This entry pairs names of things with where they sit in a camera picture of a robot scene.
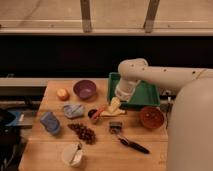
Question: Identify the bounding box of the blue sponge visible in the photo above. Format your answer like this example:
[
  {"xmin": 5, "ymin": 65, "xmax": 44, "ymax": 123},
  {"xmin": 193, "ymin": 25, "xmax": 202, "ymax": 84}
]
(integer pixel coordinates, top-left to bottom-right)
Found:
[{"xmin": 40, "ymin": 111, "xmax": 60, "ymax": 135}]

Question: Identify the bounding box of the small dark round item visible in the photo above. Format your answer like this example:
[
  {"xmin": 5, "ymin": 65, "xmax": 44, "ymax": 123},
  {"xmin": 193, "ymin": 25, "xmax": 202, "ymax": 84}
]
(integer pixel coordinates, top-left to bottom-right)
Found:
[{"xmin": 88, "ymin": 109, "xmax": 97, "ymax": 119}]

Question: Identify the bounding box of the red apple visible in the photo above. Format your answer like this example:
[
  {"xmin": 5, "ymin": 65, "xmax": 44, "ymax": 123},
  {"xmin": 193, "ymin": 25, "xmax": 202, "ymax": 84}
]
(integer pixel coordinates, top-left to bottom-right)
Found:
[{"xmin": 57, "ymin": 88, "xmax": 70, "ymax": 101}]

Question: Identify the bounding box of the white cup with spoon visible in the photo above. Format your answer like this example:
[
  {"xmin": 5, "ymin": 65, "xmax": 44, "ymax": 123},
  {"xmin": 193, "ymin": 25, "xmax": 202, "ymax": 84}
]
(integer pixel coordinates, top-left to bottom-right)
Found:
[{"xmin": 61, "ymin": 143, "xmax": 83, "ymax": 167}]

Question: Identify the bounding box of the grey blue crumpled cloth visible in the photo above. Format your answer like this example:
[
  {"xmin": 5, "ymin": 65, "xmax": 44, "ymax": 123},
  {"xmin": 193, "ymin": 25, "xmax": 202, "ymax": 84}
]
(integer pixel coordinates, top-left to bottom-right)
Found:
[{"xmin": 63, "ymin": 104, "xmax": 84, "ymax": 119}]

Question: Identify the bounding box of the purple bowl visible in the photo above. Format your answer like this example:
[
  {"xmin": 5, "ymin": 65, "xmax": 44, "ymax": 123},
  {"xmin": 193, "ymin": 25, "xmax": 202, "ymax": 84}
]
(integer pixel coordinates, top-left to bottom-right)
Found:
[{"xmin": 73, "ymin": 80, "xmax": 96, "ymax": 100}]

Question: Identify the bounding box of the green plastic tray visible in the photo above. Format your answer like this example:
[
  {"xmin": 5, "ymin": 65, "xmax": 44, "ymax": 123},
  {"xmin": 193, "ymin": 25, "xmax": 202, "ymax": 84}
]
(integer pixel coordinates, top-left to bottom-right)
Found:
[{"xmin": 107, "ymin": 72, "xmax": 160, "ymax": 110}]

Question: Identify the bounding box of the yellow banana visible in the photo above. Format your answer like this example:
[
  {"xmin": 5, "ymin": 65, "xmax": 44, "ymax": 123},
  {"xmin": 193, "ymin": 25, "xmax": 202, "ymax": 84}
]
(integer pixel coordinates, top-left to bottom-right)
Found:
[{"xmin": 100, "ymin": 109, "xmax": 126, "ymax": 117}]

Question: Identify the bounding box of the orange red bowl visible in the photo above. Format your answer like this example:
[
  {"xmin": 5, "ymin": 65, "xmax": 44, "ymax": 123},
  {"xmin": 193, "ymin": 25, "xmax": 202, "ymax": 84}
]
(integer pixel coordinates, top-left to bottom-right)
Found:
[{"xmin": 139, "ymin": 106, "xmax": 164, "ymax": 129}]

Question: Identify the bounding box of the dark equipment at left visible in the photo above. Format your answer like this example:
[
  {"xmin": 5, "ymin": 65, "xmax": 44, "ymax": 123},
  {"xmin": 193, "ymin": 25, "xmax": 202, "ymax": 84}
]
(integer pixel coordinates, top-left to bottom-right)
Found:
[{"xmin": 0, "ymin": 108, "xmax": 23, "ymax": 171}]

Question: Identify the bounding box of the orange carrot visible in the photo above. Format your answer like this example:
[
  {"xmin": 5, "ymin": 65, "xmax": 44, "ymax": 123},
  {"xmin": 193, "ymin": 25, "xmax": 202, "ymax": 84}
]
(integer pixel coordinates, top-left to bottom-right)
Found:
[{"xmin": 92, "ymin": 105, "xmax": 107, "ymax": 119}]

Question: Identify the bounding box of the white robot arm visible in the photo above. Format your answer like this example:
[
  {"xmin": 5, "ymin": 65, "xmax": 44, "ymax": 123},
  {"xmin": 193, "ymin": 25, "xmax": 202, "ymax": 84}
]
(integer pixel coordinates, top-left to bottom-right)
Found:
[{"xmin": 115, "ymin": 58, "xmax": 213, "ymax": 171}]

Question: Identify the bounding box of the bunch of dark grapes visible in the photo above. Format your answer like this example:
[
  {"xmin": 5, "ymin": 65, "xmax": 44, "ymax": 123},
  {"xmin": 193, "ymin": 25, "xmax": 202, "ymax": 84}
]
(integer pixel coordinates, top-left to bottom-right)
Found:
[{"xmin": 68, "ymin": 123, "xmax": 96, "ymax": 145}]

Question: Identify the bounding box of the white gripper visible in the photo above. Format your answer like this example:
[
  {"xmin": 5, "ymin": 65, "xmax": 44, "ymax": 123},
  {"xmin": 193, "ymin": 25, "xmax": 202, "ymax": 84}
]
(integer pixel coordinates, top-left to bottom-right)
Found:
[{"xmin": 108, "ymin": 78, "xmax": 139, "ymax": 113}]

